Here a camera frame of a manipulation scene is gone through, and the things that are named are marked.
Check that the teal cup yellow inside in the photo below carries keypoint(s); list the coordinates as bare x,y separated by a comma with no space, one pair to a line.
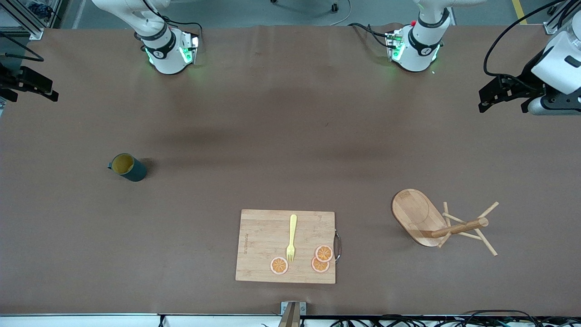
128,167

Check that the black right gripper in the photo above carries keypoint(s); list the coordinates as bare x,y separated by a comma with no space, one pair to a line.
13,78

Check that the aluminium frame post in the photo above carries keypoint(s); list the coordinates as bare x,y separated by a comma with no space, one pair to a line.
556,20
25,20

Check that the bamboo cutting board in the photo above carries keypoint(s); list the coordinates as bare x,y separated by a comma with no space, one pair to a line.
263,245

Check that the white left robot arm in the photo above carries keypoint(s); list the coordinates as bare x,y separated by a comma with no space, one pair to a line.
420,43

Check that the yellow plastic fork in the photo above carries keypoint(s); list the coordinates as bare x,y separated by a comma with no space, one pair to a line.
292,231

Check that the wooden mug tree rack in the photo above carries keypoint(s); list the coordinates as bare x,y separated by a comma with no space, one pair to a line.
415,213

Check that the metal table bracket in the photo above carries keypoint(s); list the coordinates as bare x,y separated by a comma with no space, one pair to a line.
292,311

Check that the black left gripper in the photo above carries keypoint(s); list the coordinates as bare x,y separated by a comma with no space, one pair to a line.
526,81

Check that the orange slice toy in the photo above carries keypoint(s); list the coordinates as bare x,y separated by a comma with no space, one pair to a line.
279,265
318,266
324,253

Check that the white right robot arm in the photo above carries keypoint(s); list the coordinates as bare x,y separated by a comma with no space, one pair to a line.
165,47

